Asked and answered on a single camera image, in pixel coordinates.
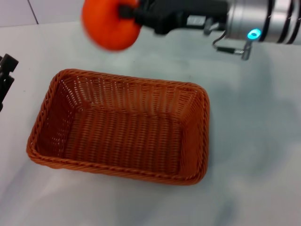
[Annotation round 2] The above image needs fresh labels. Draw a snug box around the silver metal cable plug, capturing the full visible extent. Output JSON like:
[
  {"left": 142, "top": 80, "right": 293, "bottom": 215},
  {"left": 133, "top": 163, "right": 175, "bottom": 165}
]
[{"left": 241, "top": 41, "right": 253, "bottom": 61}]

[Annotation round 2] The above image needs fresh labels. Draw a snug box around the thin grey sensor cable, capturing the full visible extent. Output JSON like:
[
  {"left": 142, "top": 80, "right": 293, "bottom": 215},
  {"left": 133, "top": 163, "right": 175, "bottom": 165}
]
[{"left": 212, "top": 32, "right": 244, "bottom": 54}]

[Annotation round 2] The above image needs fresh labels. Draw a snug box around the orange woven plastic basket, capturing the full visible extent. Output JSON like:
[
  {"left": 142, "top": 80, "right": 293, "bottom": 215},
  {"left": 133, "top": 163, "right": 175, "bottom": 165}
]
[{"left": 27, "top": 68, "right": 211, "bottom": 186}]

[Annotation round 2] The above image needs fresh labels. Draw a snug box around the black spiral arm cable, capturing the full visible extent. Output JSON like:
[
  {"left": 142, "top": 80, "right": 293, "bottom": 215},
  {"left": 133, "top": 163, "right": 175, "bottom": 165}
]
[{"left": 263, "top": 0, "right": 301, "bottom": 44}]

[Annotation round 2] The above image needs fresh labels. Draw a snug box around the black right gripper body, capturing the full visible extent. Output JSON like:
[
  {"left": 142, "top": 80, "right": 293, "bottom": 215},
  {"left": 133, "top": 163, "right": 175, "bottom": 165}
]
[{"left": 134, "top": 0, "right": 230, "bottom": 35}]

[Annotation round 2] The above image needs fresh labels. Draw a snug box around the orange toy pear fruit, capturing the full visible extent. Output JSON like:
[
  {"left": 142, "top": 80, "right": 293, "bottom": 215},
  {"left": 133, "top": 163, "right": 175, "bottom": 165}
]
[{"left": 81, "top": 0, "right": 142, "bottom": 51}]

